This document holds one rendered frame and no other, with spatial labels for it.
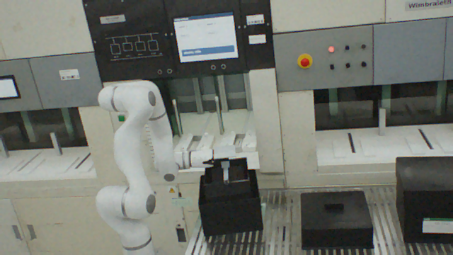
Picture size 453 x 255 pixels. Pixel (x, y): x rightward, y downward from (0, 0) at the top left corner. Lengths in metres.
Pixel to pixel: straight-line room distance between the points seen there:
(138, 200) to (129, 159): 0.15
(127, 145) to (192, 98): 1.58
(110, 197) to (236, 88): 1.65
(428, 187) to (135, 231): 1.14
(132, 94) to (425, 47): 1.28
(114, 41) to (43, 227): 1.29
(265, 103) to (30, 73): 1.22
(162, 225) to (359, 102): 1.34
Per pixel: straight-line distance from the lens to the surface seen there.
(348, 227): 1.91
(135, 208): 1.67
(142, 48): 2.23
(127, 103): 1.67
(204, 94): 3.19
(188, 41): 2.16
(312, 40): 2.09
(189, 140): 2.72
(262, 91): 2.12
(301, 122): 2.23
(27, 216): 3.01
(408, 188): 1.88
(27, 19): 2.46
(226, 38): 2.12
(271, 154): 2.25
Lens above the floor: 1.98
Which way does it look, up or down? 23 degrees down
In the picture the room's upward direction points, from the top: 8 degrees counter-clockwise
